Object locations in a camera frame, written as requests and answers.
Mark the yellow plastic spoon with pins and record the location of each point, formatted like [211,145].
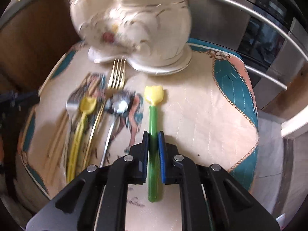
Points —
[87,106]

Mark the yellow green plastic fork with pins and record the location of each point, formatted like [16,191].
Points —
[153,95]

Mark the wooden cabinet doors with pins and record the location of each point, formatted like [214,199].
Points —
[35,34]

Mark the wooden chopstick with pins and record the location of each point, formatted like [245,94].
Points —
[54,140]

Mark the silver metal fork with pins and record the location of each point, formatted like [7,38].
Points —
[72,104]

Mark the printed quilted cushion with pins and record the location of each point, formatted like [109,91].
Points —
[208,112]

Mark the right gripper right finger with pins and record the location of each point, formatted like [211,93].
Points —
[211,199]

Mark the white ceramic utensil holder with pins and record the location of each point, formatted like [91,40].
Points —
[152,35]

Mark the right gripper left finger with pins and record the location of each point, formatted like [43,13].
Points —
[96,198]

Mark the silver metal spoon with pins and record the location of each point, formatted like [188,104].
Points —
[119,104]

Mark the stainless built-in oven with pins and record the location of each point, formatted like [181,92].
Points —
[267,34]

